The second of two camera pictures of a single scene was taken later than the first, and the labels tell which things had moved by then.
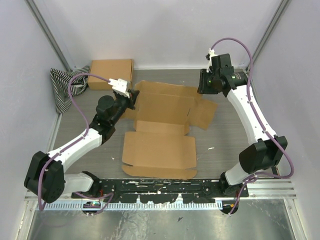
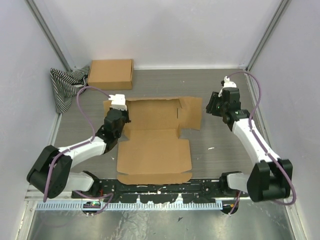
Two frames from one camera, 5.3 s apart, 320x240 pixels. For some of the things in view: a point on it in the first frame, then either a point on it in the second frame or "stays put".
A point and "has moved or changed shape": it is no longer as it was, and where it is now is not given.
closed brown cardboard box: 109,69 stays put
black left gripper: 133,94 to 126,113
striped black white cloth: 60,82 stays put
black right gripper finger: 205,85 to 215,105
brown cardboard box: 162,113 has moved or changed shape
